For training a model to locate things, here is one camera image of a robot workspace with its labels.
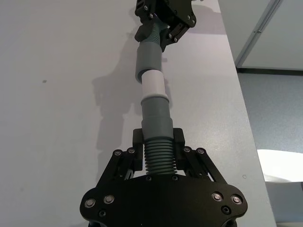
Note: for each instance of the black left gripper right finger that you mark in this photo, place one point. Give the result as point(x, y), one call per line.
point(196, 163)

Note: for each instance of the white rounded plastic object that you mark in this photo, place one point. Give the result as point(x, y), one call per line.
point(281, 189)

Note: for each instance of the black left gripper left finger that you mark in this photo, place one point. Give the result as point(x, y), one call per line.
point(123, 163)

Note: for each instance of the grey metal frame post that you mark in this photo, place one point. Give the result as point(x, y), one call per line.
point(259, 33)

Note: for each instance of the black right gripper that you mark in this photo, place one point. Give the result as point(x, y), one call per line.
point(170, 7)

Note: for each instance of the white plastic tube connector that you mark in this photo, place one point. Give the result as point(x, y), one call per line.
point(153, 81)

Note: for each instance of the black baseboard strip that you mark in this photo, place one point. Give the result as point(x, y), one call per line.
point(270, 71)

